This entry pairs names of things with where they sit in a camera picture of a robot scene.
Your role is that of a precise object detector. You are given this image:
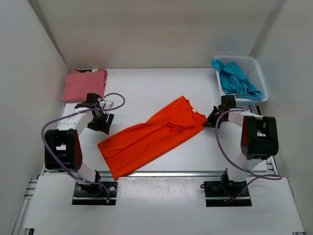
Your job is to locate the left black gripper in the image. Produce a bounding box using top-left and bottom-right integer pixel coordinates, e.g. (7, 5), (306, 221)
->
(87, 110), (114, 134)

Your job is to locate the orange t shirt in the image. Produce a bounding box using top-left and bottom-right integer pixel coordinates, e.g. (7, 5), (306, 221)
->
(98, 96), (206, 180)

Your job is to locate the pink t shirt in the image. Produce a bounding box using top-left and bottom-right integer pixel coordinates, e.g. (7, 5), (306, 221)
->
(62, 69), (108, 103)

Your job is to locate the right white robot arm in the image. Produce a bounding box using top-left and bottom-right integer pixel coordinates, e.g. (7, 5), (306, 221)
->
(203, 94), (281, 196)

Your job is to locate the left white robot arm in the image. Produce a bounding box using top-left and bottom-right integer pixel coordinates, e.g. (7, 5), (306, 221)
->
(44, 93), (114, 196)

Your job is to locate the teal t shirt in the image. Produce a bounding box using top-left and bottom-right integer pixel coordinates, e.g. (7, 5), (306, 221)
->
(211, 59), (263, 100)

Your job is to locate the white plastic basket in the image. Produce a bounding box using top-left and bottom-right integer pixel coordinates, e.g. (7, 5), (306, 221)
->
(214, 55), (268, 107)

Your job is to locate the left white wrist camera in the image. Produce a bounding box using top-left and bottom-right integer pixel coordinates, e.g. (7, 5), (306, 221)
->
(99, 100), (113, 114)

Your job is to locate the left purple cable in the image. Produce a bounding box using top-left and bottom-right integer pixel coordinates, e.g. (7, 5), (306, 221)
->
(41, 93), (126, 200)

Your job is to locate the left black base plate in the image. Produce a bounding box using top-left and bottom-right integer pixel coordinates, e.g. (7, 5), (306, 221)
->
(72, 181), (118, 206)

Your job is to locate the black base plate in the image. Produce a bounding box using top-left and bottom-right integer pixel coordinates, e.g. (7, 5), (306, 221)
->
(72, 181), (118, 206)
(200, 181), (252, 207)

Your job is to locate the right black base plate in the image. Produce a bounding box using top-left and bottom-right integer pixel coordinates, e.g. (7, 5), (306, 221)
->
(200, 181), (252, 207)

